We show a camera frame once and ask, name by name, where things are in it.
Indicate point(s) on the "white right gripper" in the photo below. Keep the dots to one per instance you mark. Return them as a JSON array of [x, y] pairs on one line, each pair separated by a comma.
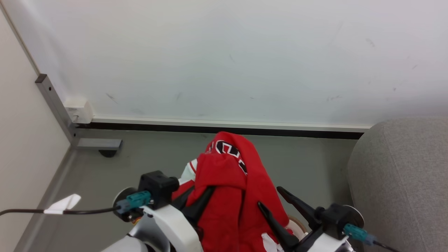
[[322, 243]]

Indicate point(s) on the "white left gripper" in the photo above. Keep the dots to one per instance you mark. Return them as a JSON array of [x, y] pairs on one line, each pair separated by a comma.
[[175, 224]]

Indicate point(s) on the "white wall socket box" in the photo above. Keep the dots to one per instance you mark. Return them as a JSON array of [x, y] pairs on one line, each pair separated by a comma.
[[79, 111]]

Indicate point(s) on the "black round frame foot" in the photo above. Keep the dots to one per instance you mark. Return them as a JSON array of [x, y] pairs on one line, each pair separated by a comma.
[[107, 153]]

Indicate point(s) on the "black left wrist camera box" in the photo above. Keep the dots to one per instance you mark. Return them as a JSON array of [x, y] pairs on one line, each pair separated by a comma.
[[157, 187]]

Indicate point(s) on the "red hooded sweatshirt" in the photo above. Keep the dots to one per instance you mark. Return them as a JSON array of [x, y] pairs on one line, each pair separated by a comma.
[[224, 182]]

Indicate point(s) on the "grey metal frame base bar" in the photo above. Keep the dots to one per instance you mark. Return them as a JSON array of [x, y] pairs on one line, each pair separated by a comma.
[[99, 144]]

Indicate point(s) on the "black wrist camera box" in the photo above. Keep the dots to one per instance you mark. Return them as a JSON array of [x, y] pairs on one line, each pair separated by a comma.
[[157, 187], [332, 217]]

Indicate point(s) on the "white baseboard strip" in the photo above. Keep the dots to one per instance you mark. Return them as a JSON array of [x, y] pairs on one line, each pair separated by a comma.
[[227, 124]]

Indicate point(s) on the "white laundry basket brown rim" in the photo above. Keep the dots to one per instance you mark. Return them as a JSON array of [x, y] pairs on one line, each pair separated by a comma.
[[298, 224]]

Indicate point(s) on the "grey fabric sofa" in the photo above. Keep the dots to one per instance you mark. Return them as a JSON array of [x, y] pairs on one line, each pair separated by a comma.
[[402, 182]]

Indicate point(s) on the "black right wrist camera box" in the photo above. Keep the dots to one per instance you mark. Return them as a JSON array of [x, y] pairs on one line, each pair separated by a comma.
[[332, 217]]

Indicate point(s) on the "grey metal frame post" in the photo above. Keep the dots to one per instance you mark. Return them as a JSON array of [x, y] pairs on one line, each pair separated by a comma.
[[56, 105]]

